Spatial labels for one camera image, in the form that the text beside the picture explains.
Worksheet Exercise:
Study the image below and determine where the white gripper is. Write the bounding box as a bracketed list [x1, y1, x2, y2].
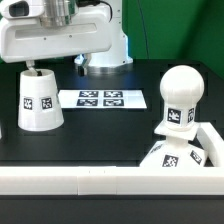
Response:
[0, 7, 112, 76]

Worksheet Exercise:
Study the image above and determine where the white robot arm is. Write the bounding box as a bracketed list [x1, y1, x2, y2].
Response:
[0, 0, 112, 74]

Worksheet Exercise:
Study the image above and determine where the white front wall rail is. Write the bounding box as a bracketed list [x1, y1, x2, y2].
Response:
[0, 167, 224, 195]

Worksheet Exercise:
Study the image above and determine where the white lamp bulb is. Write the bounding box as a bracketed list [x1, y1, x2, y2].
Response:
[160, 65, 204, 131]

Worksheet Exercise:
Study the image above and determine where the white lamp base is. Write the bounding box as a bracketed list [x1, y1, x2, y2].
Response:
[140, 121, 207, 169]

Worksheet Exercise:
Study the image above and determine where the white lamp shade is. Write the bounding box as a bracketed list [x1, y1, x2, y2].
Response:
[18, 69, 64, 132]

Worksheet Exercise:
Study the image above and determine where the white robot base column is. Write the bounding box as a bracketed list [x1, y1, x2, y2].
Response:
[74, 0, 133, 75]

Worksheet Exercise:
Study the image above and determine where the white fiducial marker sheet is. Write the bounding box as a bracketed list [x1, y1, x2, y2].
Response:
[59, 90, 147, 109]

